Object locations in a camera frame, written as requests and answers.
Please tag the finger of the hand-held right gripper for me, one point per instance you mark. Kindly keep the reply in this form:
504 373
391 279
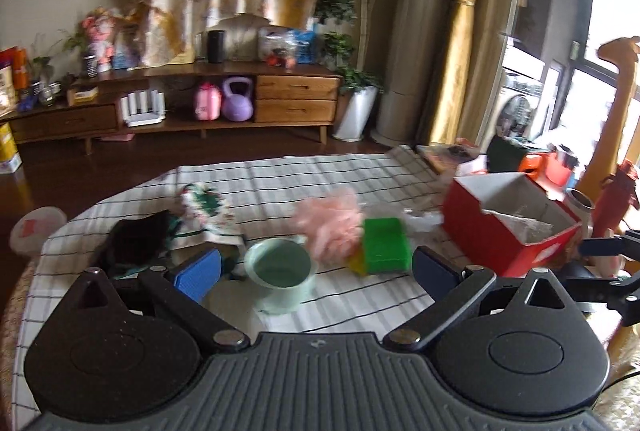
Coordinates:
600 247
620 293

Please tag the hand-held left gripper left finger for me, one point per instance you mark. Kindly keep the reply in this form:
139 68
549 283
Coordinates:
197 273

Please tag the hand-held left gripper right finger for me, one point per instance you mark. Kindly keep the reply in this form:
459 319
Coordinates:
432 271

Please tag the green sponge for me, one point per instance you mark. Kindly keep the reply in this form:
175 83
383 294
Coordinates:
385 241

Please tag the red cardboard box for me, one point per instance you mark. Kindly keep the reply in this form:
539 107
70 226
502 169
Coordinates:
480 231

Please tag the floral fabric pouch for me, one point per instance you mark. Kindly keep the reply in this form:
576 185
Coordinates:
210 211

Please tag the black cloth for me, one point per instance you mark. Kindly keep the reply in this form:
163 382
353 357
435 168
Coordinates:
135 238

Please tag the pink bath pouf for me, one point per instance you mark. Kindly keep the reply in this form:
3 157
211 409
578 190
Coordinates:
325 221

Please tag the red bottle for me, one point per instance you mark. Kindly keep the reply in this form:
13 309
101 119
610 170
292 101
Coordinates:
617 206

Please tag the metal can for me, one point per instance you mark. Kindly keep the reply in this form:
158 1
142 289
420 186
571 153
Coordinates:
580 203

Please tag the clear crumpled plastic wrapper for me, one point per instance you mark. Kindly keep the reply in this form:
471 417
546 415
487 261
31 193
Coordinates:
420 223

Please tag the pale green ceramic cup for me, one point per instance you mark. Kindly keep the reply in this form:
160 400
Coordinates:
280 301

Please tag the orange container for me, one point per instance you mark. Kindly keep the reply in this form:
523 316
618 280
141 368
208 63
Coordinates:
532 163

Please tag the dark green bag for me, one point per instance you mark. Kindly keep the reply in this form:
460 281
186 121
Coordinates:
505 156

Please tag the wooden giraffe figure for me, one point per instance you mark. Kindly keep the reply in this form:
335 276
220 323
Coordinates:
622 111

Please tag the white checked tablecloth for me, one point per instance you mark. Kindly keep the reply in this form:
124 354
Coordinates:
310 181

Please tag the washing machine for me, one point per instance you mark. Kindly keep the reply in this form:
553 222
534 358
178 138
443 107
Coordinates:
515 111

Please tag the white round lid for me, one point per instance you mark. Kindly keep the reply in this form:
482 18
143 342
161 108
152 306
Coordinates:
37 231

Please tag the white router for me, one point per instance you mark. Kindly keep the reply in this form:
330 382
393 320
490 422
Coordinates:
142 116

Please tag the pink toy bag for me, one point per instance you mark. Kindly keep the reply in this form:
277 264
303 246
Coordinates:
207 103

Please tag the purple kettlebell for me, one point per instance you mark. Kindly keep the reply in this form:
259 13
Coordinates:
237 106

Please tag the white plant pot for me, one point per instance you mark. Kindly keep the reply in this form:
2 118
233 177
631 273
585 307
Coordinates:
355 111

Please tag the wooden media cabinet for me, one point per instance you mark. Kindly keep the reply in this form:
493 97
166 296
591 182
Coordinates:
295 98

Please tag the small tan box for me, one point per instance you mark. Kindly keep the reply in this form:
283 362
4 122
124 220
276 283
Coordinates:
82 96

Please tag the yellow cardboard box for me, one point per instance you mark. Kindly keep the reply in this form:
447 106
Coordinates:
9 148

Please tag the black cylinder speaker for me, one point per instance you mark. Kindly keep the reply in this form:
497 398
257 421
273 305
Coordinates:
216 46

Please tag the tall cylindrical air conditioner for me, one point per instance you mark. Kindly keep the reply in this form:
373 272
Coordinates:
415 36

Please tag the clear plastic package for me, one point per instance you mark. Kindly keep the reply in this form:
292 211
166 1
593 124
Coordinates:
275 43

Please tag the blue package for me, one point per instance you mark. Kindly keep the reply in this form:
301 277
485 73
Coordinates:
307 46

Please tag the pink flower bouquet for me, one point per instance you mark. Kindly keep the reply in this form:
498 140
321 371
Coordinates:
100 31

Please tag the yellow curtain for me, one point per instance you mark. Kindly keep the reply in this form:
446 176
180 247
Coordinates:
480 11

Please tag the printed carton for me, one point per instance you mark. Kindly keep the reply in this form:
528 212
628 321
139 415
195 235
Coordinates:
7 86

